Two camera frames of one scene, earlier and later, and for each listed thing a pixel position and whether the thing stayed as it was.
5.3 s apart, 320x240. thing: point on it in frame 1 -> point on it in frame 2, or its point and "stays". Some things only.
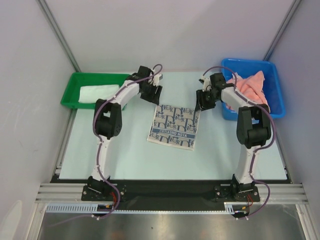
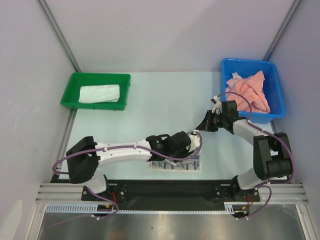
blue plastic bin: (272, 88) stays
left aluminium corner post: (51, 19) stays
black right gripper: (205, 97) -> (211, 121)
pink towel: (251, 86) stays
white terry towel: (89, 94) stays
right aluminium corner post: (293, 8) stays
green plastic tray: (70, 97) stays
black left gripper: (154, 97) -> (185, 151)
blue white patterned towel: (174, 126) -> (191, 165)
